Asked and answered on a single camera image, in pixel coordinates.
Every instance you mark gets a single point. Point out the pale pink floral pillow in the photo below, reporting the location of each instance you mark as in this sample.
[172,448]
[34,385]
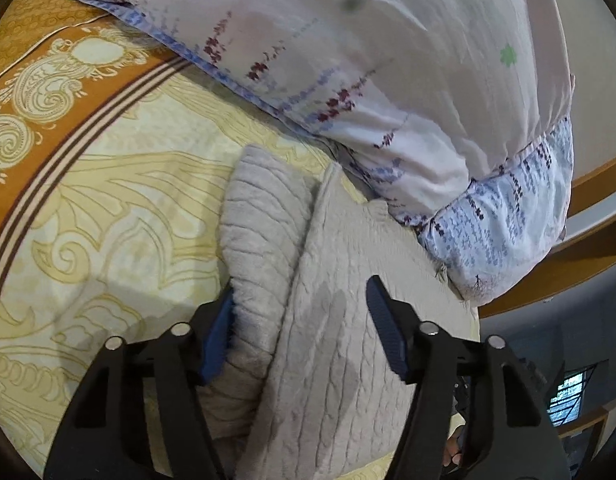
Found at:
[363,35]

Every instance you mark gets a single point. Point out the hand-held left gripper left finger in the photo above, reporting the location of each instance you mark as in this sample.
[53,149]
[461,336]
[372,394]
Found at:
[218,340]

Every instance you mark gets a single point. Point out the lavender tree print pillow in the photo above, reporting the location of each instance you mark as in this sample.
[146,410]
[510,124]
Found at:
[498,225]

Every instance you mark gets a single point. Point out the yellow patterned bedsheet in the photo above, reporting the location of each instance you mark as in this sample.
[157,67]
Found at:
[113,200]

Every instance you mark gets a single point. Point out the wooden headboard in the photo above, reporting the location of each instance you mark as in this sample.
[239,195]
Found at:
[563,270]

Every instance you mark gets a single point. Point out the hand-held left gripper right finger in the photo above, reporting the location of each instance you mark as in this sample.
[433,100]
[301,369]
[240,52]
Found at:
[388,330]

